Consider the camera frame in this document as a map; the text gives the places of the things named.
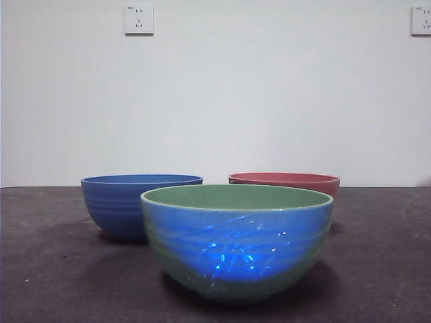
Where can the green ribbed bowl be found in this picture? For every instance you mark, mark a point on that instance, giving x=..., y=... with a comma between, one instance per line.
x=235, y=282

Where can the blue ribbed bowl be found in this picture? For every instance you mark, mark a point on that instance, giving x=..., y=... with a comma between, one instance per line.
x=111, y=208

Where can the red ribbed bowl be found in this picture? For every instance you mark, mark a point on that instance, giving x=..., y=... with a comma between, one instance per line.
x=286, y=177

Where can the white wall socket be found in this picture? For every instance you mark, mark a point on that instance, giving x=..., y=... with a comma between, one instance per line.
x=139, y=20
x=421, y=21

